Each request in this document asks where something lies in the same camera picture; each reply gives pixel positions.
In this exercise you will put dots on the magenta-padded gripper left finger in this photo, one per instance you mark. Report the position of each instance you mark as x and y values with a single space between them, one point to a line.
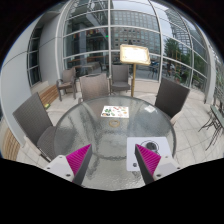
61 166

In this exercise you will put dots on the light brown wicker chair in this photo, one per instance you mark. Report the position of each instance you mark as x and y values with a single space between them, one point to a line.
94 86

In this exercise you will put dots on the printed picture menu card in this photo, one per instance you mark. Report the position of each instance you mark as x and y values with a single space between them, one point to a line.
115 111

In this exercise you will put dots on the white mouse pad with drawing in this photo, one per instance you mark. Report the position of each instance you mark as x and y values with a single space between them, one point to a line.
133 150

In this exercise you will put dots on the brown wicker armchair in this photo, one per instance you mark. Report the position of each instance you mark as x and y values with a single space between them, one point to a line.
68 76

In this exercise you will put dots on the wooden slat bench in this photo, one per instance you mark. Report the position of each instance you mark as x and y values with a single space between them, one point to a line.
50 95

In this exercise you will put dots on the black computer mouse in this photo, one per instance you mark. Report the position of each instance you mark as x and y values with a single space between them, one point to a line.
151 146

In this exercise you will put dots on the dark grey wicker chair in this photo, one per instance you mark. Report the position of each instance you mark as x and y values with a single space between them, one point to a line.
31 116
171 96

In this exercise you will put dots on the palm tree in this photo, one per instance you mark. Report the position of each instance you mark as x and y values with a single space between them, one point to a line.
172 49

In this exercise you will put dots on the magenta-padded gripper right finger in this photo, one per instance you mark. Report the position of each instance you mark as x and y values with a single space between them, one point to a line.
165 166

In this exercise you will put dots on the green metal patio table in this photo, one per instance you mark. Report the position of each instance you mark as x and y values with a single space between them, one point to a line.
218 115

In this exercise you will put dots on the gold framed menu stand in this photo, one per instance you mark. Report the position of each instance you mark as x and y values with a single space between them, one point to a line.
135 54

